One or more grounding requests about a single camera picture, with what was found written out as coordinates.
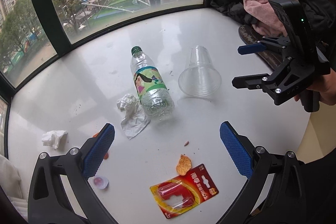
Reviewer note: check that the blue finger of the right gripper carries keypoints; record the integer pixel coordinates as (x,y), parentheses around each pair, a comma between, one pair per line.
(251,48)
(251,82)

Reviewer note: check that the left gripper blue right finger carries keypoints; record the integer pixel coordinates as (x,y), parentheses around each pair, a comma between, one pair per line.
(239,148)

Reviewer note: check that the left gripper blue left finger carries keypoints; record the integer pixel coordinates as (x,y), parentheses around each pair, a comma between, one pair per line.
(94,149)

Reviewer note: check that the small pink jelly cup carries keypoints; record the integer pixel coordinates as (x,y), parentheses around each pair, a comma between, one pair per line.
(100,182)

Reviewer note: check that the white tissue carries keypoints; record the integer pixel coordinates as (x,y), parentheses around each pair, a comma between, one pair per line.
(135,119)

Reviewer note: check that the clear plastic cup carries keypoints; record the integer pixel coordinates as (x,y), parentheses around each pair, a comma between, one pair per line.
(200,78)

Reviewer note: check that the green label plastic bottle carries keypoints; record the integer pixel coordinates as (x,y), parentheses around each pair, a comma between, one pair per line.
(151,90)

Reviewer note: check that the person right hand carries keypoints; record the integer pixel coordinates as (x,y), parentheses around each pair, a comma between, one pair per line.
(326,87)

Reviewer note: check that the orange peel pieces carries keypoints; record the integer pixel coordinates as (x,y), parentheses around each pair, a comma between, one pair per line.
(106,154)

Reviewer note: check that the small white tissue wad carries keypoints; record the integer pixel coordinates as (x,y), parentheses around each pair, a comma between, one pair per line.
(53,138)

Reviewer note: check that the dark tray with clothes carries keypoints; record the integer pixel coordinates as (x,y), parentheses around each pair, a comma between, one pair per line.
(259,19)

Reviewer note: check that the orange chip crumb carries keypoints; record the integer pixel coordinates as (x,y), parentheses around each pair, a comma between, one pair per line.
(184,165)

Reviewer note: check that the red battery blister pack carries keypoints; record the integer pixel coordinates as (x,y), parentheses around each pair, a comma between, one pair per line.
(180,194)

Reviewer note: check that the white sheer curtain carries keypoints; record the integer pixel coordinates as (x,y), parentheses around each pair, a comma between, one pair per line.
(11,184)

